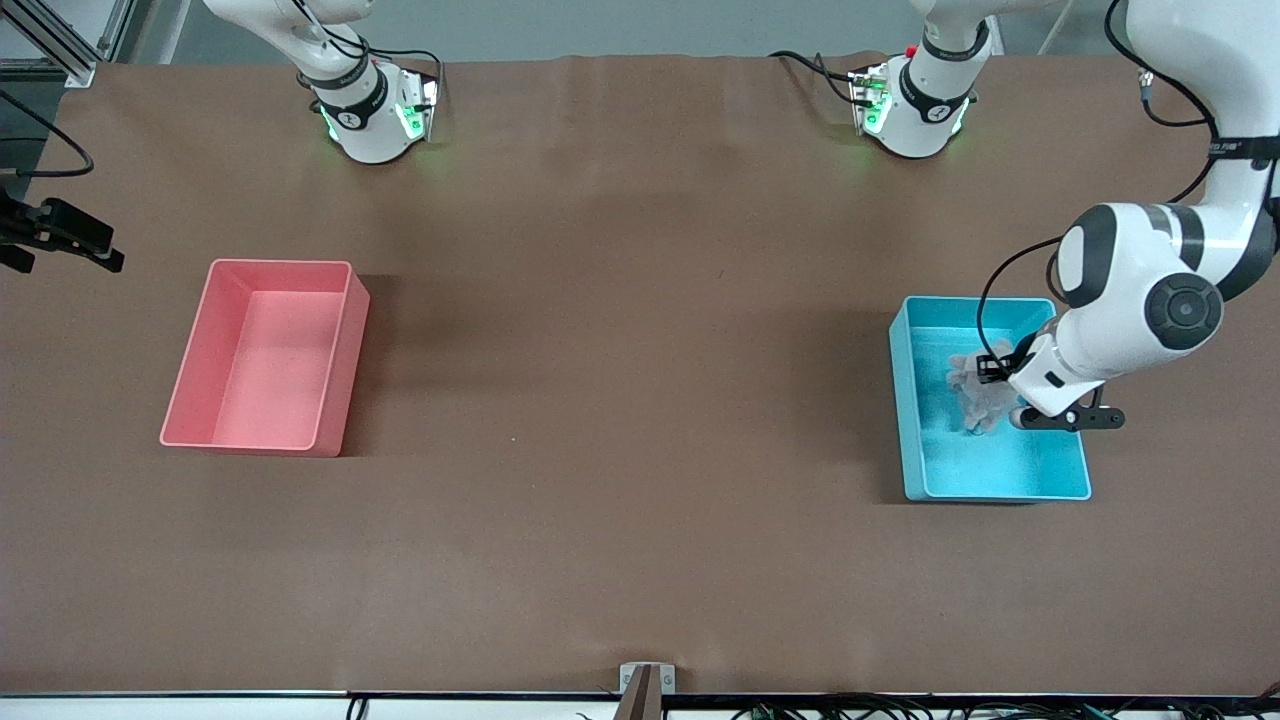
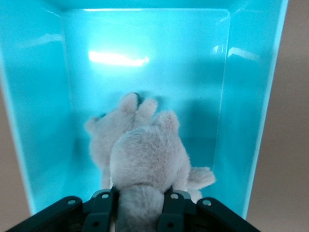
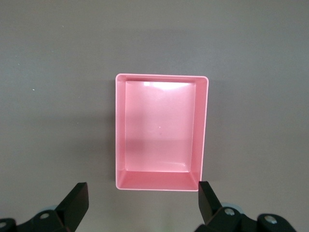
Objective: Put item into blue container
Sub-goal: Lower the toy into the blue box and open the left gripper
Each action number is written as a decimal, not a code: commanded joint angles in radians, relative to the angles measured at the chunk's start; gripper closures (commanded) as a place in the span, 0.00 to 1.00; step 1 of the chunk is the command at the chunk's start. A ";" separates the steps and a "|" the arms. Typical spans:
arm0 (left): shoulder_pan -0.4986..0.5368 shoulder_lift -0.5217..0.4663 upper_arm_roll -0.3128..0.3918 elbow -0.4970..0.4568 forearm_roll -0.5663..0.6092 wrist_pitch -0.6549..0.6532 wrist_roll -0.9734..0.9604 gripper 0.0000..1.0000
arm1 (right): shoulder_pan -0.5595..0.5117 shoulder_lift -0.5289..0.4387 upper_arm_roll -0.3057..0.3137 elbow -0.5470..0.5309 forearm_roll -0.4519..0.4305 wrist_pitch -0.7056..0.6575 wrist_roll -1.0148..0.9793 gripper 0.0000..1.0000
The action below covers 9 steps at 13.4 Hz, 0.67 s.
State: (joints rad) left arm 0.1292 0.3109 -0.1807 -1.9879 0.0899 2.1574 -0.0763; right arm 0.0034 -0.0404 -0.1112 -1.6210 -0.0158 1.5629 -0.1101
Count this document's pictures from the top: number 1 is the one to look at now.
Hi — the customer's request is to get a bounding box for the aluminium frame profile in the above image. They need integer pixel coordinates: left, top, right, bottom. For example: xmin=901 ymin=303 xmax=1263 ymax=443
xmin=0 ymin=0 xmax=136 ymax=89

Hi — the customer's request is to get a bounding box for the grey metal bracket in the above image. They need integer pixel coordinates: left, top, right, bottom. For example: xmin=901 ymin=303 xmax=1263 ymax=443
xmin=619 ymin=662 xmax=677 ymax=695

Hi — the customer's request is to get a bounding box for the pink plastic box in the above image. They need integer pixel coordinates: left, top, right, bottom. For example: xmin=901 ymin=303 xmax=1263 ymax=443
xmin=159 ymin=258 xmax=371 ymax=459

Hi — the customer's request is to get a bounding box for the black right arm base cable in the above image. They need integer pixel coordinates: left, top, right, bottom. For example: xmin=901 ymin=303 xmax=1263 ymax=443
xmin=375 ymin=50 xmax=444 ymax=86

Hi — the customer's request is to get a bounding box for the brown table cover mat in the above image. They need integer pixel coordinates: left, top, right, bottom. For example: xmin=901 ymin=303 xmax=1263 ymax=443
xmin=0 ymin=52 xmax=1280 ymax=696

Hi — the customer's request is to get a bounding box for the blue plastic box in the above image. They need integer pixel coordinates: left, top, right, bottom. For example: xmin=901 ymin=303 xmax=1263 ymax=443
xmin=888 ymin=295 xmax=1093 ymax=503

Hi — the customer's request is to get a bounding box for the black left arm base cable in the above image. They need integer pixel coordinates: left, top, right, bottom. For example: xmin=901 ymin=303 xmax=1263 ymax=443
xmin=768 ymin=50 xmax=863 ymax=106

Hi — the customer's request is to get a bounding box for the black arm base cable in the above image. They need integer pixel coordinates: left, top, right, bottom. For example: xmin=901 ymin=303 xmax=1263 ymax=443
xmin=768 ymin=50 xmax=863 ymax=106
xmin=375 ymin=50 xmax=444 ymax=86

